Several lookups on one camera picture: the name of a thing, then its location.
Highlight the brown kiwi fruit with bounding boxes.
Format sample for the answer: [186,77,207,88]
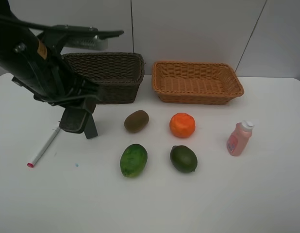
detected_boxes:
[124,110,150,133]

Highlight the black cable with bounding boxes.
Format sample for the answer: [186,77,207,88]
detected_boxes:
[0,14,124,39]

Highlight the tan wicker basket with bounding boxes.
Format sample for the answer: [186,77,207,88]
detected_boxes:
[152,61,244,105]

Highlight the pink bottle white cap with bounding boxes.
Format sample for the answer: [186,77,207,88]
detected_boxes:
[226,120,254,156]

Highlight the light green mango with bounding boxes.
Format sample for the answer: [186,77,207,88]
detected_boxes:
[120,144,148,178]

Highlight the white marker pink cap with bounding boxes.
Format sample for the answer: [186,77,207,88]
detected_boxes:
[27,126,60,168]

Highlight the dark brown wicker basket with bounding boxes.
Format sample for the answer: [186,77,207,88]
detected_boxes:
[63,52,145,104]

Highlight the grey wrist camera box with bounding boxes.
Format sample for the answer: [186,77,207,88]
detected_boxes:
[64,35,108,50]

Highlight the dark green avocado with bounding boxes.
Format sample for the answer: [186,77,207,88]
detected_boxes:
[170,145,198,173]

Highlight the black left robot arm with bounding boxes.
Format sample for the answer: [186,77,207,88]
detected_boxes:
[0,0,122,139]

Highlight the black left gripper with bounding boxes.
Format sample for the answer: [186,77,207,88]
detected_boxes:
[33,72,100,139]

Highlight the orange tangerine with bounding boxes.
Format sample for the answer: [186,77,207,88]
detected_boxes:
[169,113,196,138]

